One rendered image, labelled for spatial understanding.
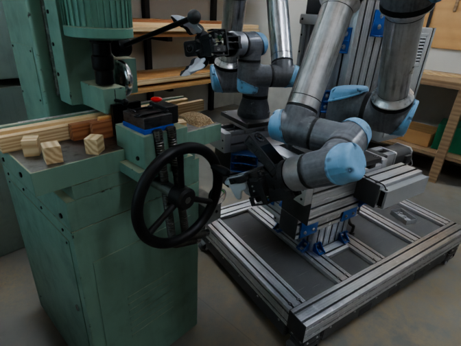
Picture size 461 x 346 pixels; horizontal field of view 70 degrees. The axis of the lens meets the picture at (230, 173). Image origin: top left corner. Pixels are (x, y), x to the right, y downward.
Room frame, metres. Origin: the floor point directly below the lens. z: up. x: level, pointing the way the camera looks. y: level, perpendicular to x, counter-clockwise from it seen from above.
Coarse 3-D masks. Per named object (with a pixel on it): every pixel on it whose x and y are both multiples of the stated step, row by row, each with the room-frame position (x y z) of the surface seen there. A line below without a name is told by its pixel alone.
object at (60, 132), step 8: (176, 104) 1.14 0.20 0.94; (184, 104) 1.16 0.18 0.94; (192, 104) 1.19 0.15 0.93; (200, 104) 1.22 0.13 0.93; (184, 112) 1.16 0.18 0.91; (40, 128) 0.82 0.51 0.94; (48, 128) 0.82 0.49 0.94; (56, 128) 0.83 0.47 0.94; (64, 128) 0.85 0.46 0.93; (0, 136) 0.75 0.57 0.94; (8, 136) 0.75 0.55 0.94; (16, 136) 0.76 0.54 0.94; (40, 136) 0.80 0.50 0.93; (48, 136) 0.81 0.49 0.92; (56, 136) 0.83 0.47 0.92; (64, 136) 0.84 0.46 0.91; (0, 144) 0.73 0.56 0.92; (8, 144) 0.74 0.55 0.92; (16, 144) 0.76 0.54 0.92
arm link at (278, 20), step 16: (272, 0) 1.28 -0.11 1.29; (272, 16) 1.25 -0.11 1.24; (288, 16) 1.26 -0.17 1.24; (272, 32) 1.23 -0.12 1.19; (288, 32) 1.23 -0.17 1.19; (272, 48) 1.21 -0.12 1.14; (288, 48) 1.19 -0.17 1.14; (272, 64) 1.18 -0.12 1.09; (288, 64) 1.16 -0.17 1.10; (272, 80) 1.13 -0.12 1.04; (288, 80) 1.14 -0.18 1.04
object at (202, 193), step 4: (200, 192) 1.09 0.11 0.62; (204, 192) 1.09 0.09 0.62; (200, 196) 1.06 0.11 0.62; (204, 196) 1.06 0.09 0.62; (208, 196) 1.06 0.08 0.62; (200, 204) 1.01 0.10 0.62; (204, 204) 1.01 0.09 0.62; (220, 204) 1.04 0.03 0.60; (200, 208) 1.00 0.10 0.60; (204, 208) 0.99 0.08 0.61; (216, 208) 1.03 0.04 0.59; (220, 208) 1.04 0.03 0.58; (200, 212) 1.00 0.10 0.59; (216, 212) 1.02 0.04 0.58; (220, 212) 1.04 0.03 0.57; (212, 216) 1.01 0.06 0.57; (216, 216) 1.03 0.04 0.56; (220, 216) 1.05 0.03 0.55; (212, 220) 1.01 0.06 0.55
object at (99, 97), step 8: (88, 80) 1.00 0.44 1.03; (88, 88) 0.95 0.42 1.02; (96, 88) 0.92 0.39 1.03; (104, 88) 0.91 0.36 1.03; (112, 88) 0.92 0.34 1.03; (120, 88) 0.94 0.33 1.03; (88, 96) 0.95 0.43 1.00; (96, 96) 0.92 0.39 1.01; (104, 96) 0.90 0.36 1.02; (112, 96) 0.91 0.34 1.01; (120, 96) 0.93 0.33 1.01; (88, 104) 0.96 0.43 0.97; (96, 104) 0.93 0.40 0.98; (104, 104) 0.90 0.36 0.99; (104, 112) 0.90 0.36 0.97
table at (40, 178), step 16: (192, 128) 1.01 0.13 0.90; (208, 128) 1.04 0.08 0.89; (64, 144) 0.81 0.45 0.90; (80, 144) 0.82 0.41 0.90; (112, 144) 0.83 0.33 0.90; (16, 160) 0.70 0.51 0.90; (32, 160) 0.70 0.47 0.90; (64, 160) 0.71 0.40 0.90; (80, 160) 0.72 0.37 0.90; (96, 160) 0.75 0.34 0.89; (112, 160) 0.78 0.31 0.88; (192, 160) 0.86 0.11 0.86; (16, 176) 0.72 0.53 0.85; (32, 176) 0.64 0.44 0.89; (48, 176) 0.66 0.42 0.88; (64, 176) 0.69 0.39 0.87; (80, 176) 0.71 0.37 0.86; (96, 176) 0.74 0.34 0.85; (32, 192) 0.65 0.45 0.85; (48, 192) 0.66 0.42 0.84
